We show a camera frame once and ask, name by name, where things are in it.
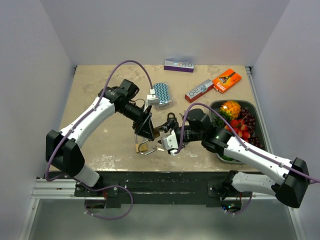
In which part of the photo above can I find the green avocado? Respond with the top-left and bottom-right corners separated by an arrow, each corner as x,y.
221,155 -> 234,161

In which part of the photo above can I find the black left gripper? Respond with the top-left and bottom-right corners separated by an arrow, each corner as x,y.
118,102 -> 155,141

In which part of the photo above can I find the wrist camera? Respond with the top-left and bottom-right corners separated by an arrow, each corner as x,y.
160,130 -> 179,156
143,94 -> 160,113

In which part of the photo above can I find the toy pineapple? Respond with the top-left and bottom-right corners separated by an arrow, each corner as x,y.
213,100 -> 242,127

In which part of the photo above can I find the blue zigzag pouch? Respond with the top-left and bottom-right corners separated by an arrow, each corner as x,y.
153,82 -> 174,110

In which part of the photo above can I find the brass padlock with keys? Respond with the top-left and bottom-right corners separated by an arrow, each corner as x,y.
134,134 -> 148,153

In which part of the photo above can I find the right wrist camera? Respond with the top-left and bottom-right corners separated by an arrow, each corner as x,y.
160,130 -> 179,156

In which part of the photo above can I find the red white box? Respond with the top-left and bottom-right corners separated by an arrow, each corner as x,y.
184,79 -> 214,103

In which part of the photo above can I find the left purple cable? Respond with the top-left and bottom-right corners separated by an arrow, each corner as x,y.
44,59 -> 156,220

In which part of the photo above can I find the large brass padlock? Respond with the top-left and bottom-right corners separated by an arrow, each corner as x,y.
137,130 -> 160,156

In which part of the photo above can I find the dark grapes bunch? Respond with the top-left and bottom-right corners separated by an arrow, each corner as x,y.
237,107 -> 265,150

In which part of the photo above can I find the aluminium rail frame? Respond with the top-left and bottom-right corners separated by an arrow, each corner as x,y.
18,178 -> 307,240

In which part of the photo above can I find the black padlock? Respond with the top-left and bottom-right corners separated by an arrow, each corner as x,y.
167,112 -> 176,121

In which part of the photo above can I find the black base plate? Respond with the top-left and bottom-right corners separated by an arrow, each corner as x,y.
48,171 -> 250,209

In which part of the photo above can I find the grey fruit tray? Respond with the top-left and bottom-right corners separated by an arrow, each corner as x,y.
210,100 -> 270,165

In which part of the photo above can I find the purple white box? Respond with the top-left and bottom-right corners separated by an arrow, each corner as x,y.
163,57 -> 195,73

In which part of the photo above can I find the purple cable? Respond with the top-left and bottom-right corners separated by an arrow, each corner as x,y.
173,102 -> 320,216
44,59 -> 156,220

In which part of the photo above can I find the orange box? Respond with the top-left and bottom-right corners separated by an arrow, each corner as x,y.
212,68 -> 242,94

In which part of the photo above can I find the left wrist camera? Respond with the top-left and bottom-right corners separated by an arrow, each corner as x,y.
143,94 -> 160,113

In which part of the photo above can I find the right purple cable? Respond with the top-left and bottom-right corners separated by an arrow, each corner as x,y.
173,102 -> 320,216

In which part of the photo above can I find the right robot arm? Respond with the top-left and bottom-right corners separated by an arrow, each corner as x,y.
156,108 -> 310,209

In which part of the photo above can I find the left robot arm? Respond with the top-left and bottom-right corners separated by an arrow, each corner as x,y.
45,79 -> 159,196

